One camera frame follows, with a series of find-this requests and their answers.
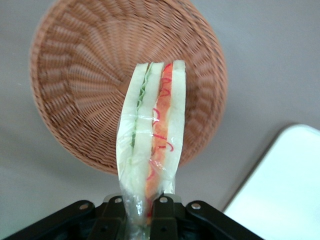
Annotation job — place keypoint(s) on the cream plastic tray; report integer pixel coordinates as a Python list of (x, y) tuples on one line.
[(280, 190)]

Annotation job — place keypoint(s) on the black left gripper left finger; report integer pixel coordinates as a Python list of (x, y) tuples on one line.
[(100, 222)]

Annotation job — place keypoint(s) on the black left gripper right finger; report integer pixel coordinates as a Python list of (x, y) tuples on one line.
[(175, 220)]

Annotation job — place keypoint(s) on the triangle sandwich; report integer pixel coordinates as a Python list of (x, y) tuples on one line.
[(150, 130)]

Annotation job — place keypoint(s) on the round brown wicker basket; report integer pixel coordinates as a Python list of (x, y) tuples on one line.
[(87, 75)]

